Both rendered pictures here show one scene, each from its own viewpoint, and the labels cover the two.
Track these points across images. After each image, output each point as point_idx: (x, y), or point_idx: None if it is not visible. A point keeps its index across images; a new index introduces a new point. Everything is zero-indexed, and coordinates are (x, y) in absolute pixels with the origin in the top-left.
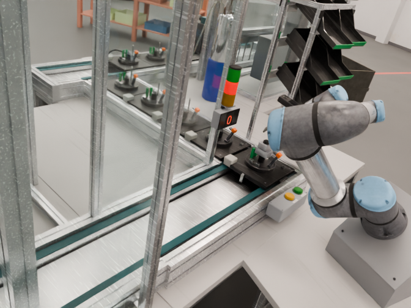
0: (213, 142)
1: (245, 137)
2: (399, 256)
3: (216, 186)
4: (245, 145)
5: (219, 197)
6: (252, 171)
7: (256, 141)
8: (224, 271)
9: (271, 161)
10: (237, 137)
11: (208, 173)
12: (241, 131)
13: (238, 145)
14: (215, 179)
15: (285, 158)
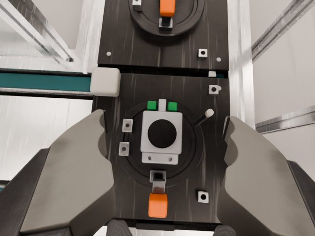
0: (3, 17)
1: (297, 30)
2: None
3: (40, 114)
4: (211, 62)
5: (11, 142)
6: (112, 147)
7: (310, 53)
8: None
9: (189, 159)
10: (224, 28)
11: (40, 79)
12: (311, 11)
13: (190, 53)
14: (61, 98)
15: (314, 135)
